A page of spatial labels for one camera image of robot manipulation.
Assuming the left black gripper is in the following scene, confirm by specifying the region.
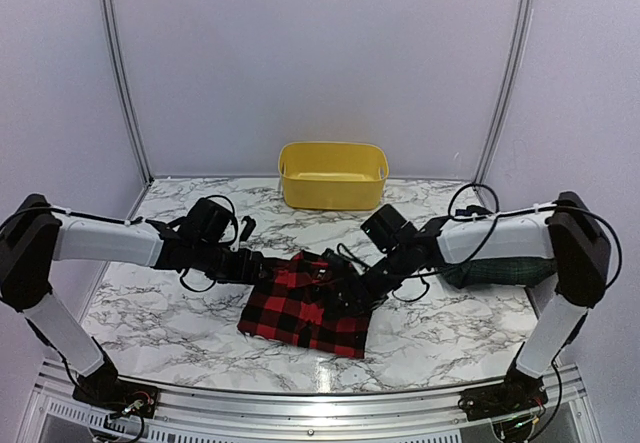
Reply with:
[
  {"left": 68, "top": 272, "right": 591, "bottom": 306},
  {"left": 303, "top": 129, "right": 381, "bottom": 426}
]
[{"left": 192, "top": 238, "right": 273, "bottom": 284}]

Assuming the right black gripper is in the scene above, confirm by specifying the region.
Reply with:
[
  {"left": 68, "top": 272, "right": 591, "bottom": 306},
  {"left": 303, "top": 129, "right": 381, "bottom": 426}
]
[{"left": 323, "top": 245, "right": 413, "bottom": 320}]

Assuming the red black plaid shirt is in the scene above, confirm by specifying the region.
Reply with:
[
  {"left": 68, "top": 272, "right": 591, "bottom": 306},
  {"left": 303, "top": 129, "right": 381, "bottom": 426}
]
[{"left": 237, "top": 251, "right": 372, "bottom": 359}]

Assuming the dark green plaid skirt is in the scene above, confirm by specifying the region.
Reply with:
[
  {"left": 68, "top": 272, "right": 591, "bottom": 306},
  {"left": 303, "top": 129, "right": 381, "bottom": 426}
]
[{"left": 440, "top": 257, "right": 557, "bottom": 289}]

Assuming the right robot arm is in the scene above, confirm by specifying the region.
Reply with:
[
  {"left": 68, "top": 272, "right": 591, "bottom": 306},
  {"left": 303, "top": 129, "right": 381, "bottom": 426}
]
[{"left": 339, "top": 191, "right": 622, "bottom": 411}]

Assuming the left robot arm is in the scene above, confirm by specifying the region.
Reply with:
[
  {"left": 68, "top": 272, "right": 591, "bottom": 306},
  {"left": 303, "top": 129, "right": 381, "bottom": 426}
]
[{"left": 1, "top": 194, "right": 270, "bottom": 408}]

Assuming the yellow plastic basket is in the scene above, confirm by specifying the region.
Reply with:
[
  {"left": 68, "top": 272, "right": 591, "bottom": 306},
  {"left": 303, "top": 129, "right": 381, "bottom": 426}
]
[{"left": 278, "top": 141, "right": 389, "bottom": 211}]

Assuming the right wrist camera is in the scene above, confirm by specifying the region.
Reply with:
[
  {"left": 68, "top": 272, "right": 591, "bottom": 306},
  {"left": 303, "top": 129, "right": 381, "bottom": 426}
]
[{"left": 321, "top": 248, "right": 349, "bottom": 270}]

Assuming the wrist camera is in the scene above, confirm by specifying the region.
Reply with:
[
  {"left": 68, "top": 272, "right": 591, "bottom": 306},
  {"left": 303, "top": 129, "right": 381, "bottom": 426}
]
[
  {"left": 321, "top": 248, "right": 349, "bottom": 270},
  {"left": 238, "top": 216, "right": 257, "bottom": 242}
]

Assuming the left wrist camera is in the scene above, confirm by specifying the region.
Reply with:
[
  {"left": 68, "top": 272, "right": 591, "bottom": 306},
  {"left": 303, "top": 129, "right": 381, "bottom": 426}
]
[{"left": 238, "top": 216, "right": 257, "bottom": 242}]

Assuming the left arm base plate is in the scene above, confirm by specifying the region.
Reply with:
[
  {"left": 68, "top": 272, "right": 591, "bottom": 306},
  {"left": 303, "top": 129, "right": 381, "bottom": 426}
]
[{"left": 73, "top": 380, "right": 159, "bottom": 419}]

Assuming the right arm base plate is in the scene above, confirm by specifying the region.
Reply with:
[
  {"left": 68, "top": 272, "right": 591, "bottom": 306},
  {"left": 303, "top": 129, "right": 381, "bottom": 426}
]
[{"left": 458, "top": 383, "right": 548, "bottom": 421}]

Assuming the aluminium front rail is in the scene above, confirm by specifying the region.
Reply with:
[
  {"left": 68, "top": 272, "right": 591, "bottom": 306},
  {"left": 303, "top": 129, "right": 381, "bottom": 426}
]
[{"left": 17, "top": 361, "right": 601, "bottom": 442}]

